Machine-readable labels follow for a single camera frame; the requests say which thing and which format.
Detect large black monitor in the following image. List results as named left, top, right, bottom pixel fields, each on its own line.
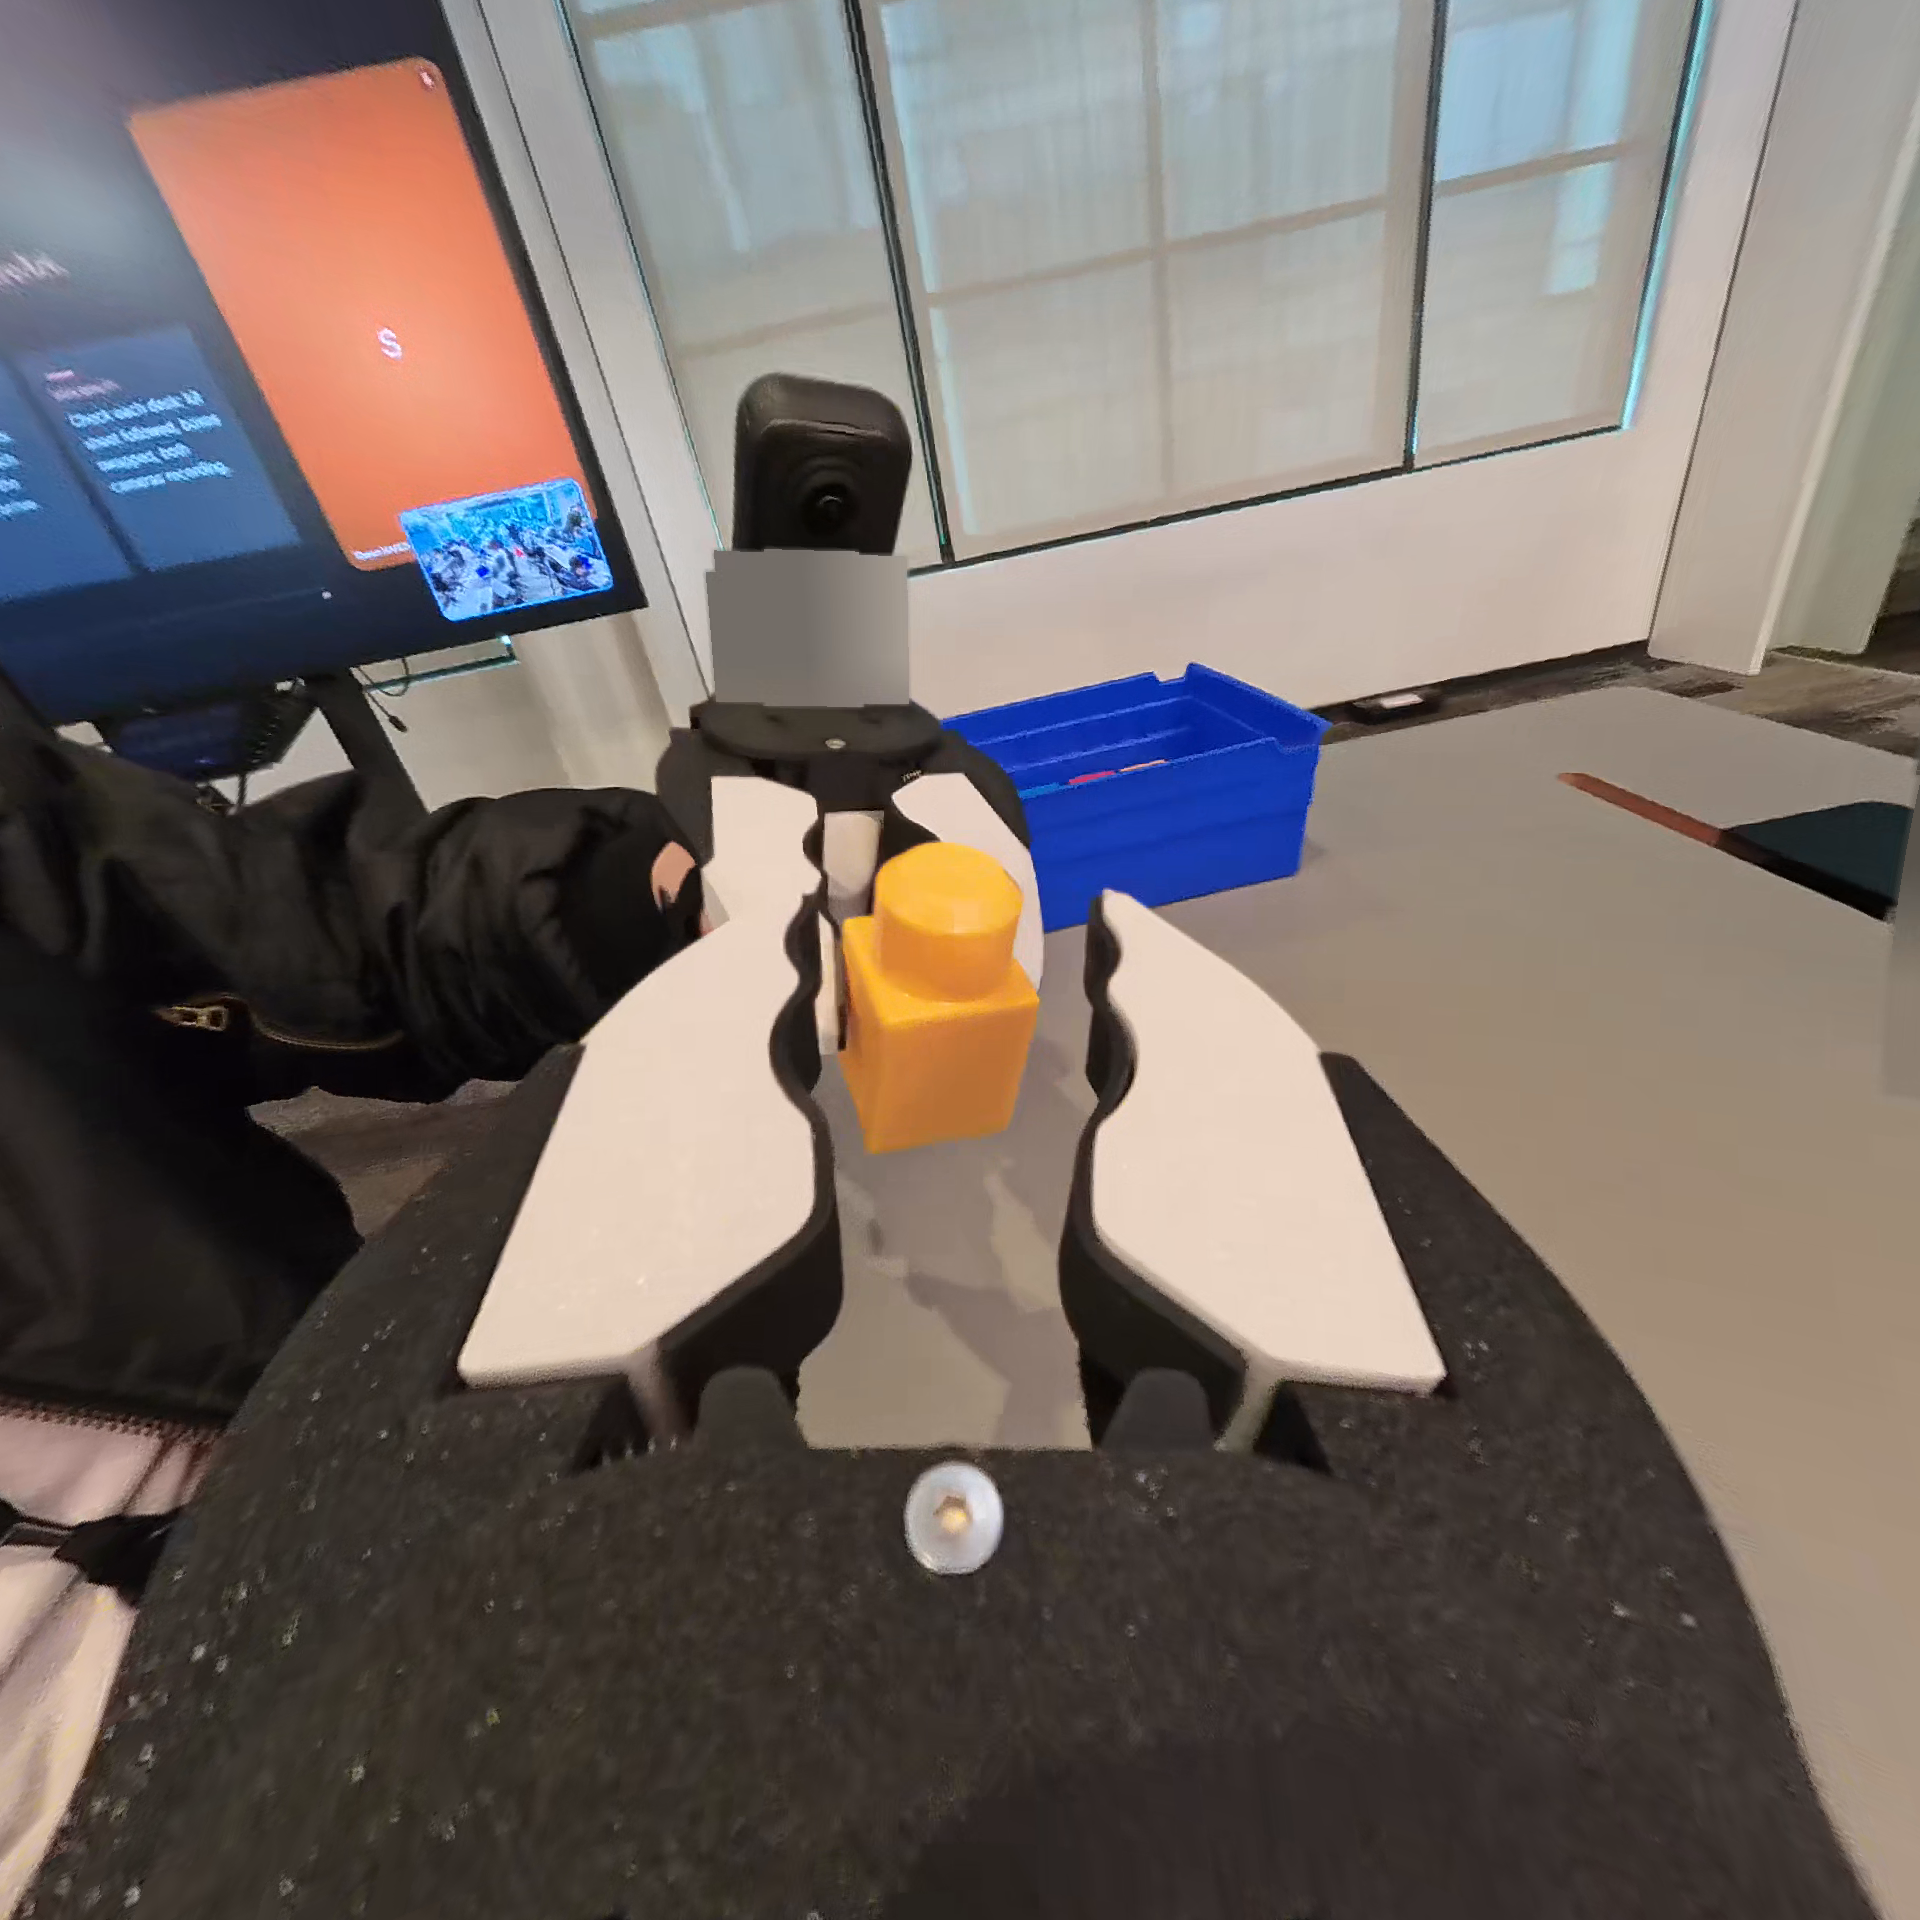
left=0, top=0, right=652, bottom=703

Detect black monitor stand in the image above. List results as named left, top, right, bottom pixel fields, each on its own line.
left=299, top=666, right=443, bottom=817

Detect black flat pad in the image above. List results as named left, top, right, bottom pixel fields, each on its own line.
left=1725, top=799, right=1920, bottom=921

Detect large window white blinds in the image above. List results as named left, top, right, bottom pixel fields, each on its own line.
left=562, top=0, right=1715, bottom=572

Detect blue plastic bin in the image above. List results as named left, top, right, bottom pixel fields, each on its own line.
left=942, top=663, right=1332, bottom=935

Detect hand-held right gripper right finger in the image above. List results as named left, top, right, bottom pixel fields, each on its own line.
left=1059, top=887, right=1451, bottom=1448

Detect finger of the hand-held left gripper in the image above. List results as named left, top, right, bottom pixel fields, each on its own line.
left=891, top=773, right=1048, bottom=989
left=701, top=773, right=855, bottom=1052

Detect person's white garment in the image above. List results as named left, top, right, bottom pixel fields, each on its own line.
left=0, top=1393, right=226, bottom=1847

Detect yellow plastic block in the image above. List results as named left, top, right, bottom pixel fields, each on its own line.
left=838, top=842, right=1045, bottom=1156

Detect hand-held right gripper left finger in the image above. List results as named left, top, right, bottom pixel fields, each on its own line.
left=454, top=895, right=842, bottom=1433

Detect person's black jacket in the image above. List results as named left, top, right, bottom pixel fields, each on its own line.
left=0, top=674, right=453, bottom=1425

